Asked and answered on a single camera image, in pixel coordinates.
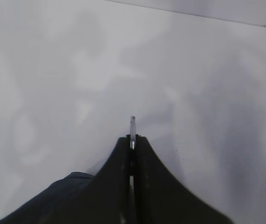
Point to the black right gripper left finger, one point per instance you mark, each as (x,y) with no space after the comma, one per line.
(106,199)

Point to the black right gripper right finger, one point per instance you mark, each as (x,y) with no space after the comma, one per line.
(161,199)

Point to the navy blue lunch bag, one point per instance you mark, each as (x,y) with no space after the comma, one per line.
(49,200)

